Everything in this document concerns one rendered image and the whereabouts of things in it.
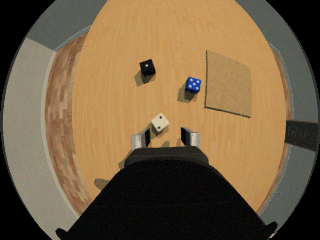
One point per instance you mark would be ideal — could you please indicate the blue die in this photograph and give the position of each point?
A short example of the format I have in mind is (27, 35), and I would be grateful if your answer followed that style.
(192, 85)

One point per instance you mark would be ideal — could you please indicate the white die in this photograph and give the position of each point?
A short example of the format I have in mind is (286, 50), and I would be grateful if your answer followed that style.
(159, 122)

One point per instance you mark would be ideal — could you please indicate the tan square mat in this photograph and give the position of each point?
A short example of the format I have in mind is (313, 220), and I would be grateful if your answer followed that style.
(229, 85)

